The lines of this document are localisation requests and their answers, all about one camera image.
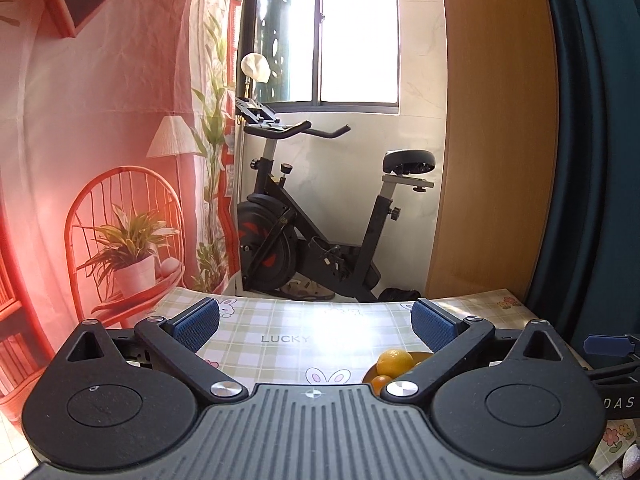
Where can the white cap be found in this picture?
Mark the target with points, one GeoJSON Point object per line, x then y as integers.
{"type": "Point", "coordinates": [255, 67]}

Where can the cream ceramic plate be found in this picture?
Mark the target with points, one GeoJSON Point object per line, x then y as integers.
{"type": "Point", "coordinates": [369, 374]}

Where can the window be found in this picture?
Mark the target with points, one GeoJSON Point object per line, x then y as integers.
{"type": "Point", "coordinates": [360, 35]}

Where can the bright orange mandarin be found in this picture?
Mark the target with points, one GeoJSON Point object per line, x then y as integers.
{"type": "Point", "coordinates": [382, 382]}

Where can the dark teal curtain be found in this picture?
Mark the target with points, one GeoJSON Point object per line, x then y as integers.
{"type": "Point", "coordinates": [600, 160]}

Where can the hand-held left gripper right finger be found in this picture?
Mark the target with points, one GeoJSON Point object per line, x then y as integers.
{"type": "Point", "coordinates": [432, 325]}

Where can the black exercise bike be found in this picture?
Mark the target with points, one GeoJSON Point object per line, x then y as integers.
{"type": "Point", "coordinates": [265, 245]}

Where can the green checked tablecloth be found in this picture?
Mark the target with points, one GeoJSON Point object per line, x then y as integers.
{"type": "Point", "coordinates": [300, 320]}

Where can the pair of shoes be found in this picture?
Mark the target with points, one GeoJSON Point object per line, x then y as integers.
{"type": "Point", "coordinates": [305, 291]}

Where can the large yellow lemon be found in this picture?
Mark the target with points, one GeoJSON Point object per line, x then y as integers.
{"type": "Point", "coordinates": [395, 362]}

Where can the black bag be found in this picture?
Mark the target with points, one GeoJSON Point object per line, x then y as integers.
{"type": "Point", "coordinates": [400, 294]}

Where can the wooden board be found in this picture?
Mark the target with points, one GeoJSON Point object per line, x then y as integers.
{"type": "Point", "coordinates": [490, 135]}

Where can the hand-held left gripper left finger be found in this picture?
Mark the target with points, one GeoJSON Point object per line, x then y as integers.
{"type": "Point", "coordinates": [197, 322]}

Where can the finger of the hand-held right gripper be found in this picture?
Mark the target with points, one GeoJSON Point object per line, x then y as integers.
{"type": "Point", "coordinates": [607, 345]}

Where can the printed pink backdrop cloth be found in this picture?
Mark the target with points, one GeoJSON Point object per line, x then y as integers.
{"type": "Point", "coordinates": [100, 85]}

